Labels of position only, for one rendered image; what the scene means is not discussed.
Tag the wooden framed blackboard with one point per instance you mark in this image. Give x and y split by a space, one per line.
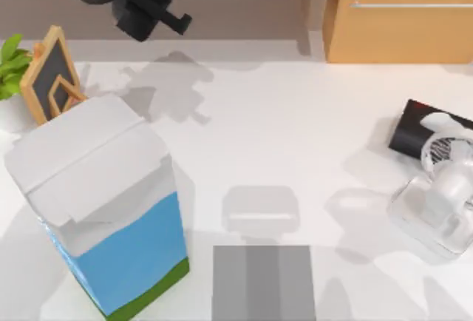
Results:
50 77

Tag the green plant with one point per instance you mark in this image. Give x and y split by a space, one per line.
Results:
13 67

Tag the white plant pot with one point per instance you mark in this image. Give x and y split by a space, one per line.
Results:
11 115

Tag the white blue green milk carton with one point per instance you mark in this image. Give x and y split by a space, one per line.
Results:
111 202

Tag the wooden cupboard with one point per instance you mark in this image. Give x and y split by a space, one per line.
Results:
399 32

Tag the wooden drawer front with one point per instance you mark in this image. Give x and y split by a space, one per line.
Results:
406 36

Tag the black and white box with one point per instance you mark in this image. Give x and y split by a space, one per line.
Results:
410 128

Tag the white desk fan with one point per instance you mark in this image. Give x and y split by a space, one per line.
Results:
441 199

